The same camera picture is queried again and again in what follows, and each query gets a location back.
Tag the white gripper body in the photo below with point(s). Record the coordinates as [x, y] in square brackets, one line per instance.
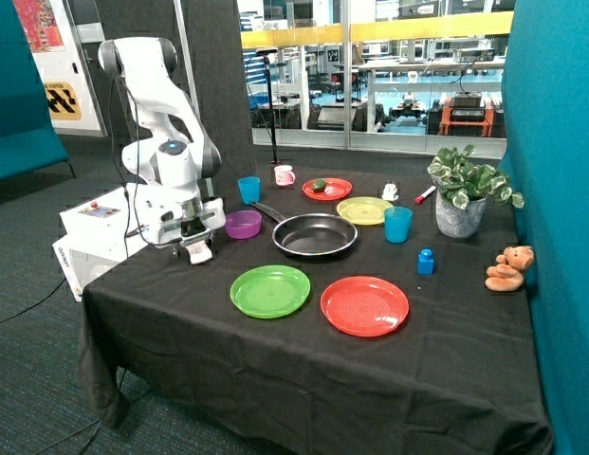
[166, 223]

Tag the white sponge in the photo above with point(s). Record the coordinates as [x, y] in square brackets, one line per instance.
[199, 252]

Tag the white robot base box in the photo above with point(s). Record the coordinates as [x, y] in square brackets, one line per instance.
[103, 232]

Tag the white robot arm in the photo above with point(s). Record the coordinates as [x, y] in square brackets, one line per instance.
[179, 152]

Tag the black frying pan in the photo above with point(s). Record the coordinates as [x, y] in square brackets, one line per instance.
[310, 235]

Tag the purple plastic bowl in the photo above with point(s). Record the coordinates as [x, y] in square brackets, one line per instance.
[243, 224]

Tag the blue cup near robot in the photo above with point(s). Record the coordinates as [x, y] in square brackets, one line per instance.
[250, 189]

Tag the green plate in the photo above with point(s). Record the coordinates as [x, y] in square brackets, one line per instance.
[270, 291]

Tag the pink mug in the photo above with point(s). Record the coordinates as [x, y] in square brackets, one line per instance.
[284, 175]

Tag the green vegetable toy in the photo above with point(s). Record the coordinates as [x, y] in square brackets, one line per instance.
[318, 185]

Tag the small red plate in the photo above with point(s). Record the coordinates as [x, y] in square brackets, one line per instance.
[334, 189]

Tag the black tablecloth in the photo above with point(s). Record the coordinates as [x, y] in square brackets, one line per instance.
[458, 376]

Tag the yellow plate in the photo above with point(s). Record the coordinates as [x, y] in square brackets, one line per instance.
[363, 210]

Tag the large red plate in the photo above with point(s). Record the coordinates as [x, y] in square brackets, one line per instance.
[364, 306]

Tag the black tripod stand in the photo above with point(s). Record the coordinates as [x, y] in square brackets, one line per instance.
[265, 53]

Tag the teal sofa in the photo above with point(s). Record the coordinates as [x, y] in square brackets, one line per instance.
[28, 141]

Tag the white power adapter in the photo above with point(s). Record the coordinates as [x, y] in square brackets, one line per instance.
[390, 192]

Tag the blue cup right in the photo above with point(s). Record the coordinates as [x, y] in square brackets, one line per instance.
[397, 222]

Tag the red marker pen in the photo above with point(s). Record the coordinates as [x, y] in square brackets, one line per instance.
[420, 199]

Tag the blue toy block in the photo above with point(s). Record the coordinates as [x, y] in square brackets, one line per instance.
[425, 262]

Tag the potted plant grey pot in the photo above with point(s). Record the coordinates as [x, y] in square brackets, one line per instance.
[464, 189]

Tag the brown teddy bear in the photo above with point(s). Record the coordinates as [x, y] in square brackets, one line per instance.
[509, 272]

